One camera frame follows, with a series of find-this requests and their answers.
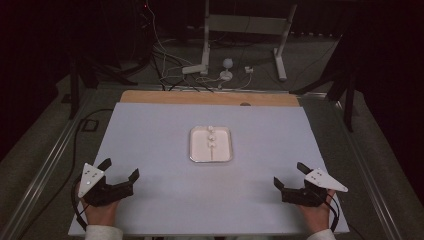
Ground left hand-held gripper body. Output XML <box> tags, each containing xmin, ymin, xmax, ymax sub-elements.
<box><xmin>77</xmin><ymin>162</ymin><xmax>135</xmax><ymax>208</ymax></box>

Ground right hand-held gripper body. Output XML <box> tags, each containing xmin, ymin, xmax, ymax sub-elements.
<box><xmin>281</xmin><ymin>167</ymin><xmax>349</xmax><ymax>208</ymax></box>

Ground white square tray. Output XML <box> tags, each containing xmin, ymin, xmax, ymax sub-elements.
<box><xmin>188</xmin><ymin>125</ymin><xmax>234</xmax><ymax>164</ymax></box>

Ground person's left hand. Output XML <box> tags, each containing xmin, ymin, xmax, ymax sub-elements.
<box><xmin>77</xmin><ymin>184</ymin><xmax>120</xmax><ymax>228</ymax></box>

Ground person's right hand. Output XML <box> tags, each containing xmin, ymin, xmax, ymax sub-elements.
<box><xmin>297</xmin><ymin>188</ymin><xmax>337</xmax><ymax>235</ymax></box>

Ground black square floor plate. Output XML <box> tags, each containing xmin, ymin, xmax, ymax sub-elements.
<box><xmin>80</xmin><ymin>118</ymin><xmax>100</xmax><ymax>133</ymax></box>

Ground pale blue table mat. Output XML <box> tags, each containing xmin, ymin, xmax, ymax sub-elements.
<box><xmin>67</xmin><ymin>101</ymin><xmax>350</xmax><ymax>237</ymax></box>

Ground black tripod stand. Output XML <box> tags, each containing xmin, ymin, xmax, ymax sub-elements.
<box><xmin>289</xmin><ymin>31</ymin><xmax>358</xmax><ymax>133</ymax></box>
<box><xmin>67</xmin><ymin>53</ymin><xmax>152</xmax><ymax>120</ymax></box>

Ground white power strip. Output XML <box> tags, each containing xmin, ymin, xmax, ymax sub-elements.
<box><xmin>181</xmin><ymin>63</ymin><xmax>208</xmax><ymax>75</ymax></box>

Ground white round desk lamp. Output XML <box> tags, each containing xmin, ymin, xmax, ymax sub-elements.
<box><xmin>219</xmin><ymin>57</ymin><xmax>235</xmax><ymax>82</ymax></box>

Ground white metal stand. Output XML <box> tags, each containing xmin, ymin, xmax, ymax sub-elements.
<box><xmin>200</xmin><ymin>0</ymin><xmax>298</xmax><ymax>82</ymax></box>

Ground black floor cable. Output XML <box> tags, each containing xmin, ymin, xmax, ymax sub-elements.
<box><xmin>16</xmin><ymin>107</ymin><xmax>115</xmax><ymax>240</ymax></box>

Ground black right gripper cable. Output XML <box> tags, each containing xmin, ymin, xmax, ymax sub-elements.
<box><xmin>324</xmin><ymin>192</ymin><xmax>341</xmax><ymax>233</ymax></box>

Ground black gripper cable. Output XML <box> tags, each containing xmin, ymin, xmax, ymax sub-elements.
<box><xmin>324</xmin><ymin>192</ymin><xmax>341</xmax><ymax>233</ymax></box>
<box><xmin>70</xmin><ymin>179</ymin><xmax>89</xmax><ymax>232</ymax></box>

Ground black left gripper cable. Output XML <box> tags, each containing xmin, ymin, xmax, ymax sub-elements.
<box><xmin>70</xmin><ymin>179</ymin><xmax>89</xmax><ymax>232</ymax></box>

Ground metal floor rail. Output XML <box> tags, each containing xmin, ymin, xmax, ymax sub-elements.
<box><xmin>0</xmin><ymin>87</ymin><xmax>97</xmax><ymax>240</ymax></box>
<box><xmin>328</xmin><ymin>96</ymin><xmax>405</xmax><ymax>240</ymax></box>

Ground bundle of black cables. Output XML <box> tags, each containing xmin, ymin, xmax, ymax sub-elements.
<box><xmin>150</xmin><ymin>49</ymin><xmax>215</xmax><ymax>93</ymax></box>

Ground thin white cable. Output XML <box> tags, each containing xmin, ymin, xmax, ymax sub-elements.
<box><xmin>195</xmin><ymin>72</ymin><xmax>253</xmax><ymax>91</ymax></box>

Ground long white cable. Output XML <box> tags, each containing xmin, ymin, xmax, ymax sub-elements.
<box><xmin>145</xmin><ymin>0</ymin><xmax>195</xmax><ymax>79</ymax></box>

